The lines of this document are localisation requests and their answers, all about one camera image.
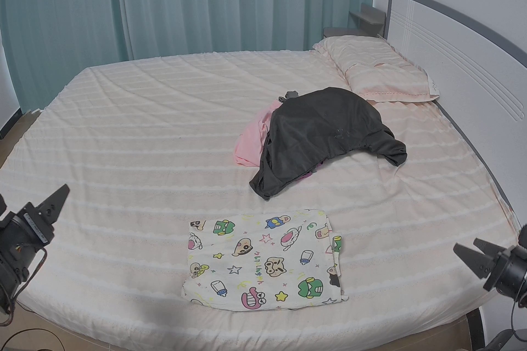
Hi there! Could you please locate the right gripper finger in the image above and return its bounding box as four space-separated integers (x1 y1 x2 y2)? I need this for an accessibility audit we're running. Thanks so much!
473 238 501 258
453 243 495 280

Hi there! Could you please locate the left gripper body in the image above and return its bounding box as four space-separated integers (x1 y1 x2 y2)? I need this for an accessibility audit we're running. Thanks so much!
0 201 57 289

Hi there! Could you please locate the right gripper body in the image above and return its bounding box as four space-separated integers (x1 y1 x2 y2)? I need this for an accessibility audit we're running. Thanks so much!
484 246 527 299

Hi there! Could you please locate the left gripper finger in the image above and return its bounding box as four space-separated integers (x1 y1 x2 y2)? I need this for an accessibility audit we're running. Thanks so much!
35 183 71 227

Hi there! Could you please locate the white printed pyjama top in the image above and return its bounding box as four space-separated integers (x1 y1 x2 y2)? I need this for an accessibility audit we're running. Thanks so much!
181 209 348 313

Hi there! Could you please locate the bed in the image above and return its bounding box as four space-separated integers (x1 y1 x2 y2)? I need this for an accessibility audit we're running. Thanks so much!
0 0 527 346

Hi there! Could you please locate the purple garment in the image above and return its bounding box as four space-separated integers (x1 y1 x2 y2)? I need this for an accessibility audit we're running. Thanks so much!
297 164 321 182

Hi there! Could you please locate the black garment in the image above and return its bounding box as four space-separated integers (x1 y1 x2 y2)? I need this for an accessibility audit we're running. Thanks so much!
249 87 408 201

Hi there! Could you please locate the pink garment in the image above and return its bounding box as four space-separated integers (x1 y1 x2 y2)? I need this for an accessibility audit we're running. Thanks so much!
234 99 282 168

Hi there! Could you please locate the cream pillow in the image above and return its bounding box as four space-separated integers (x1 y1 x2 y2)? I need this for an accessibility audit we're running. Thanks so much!
312 35 441 103

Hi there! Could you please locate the grey bedside table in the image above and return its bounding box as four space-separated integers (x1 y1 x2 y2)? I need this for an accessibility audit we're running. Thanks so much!
323 3 387 39

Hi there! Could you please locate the black cable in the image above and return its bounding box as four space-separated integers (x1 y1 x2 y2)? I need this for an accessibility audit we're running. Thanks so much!
0 248 48 327
0 325 63 351
510 292 527 342

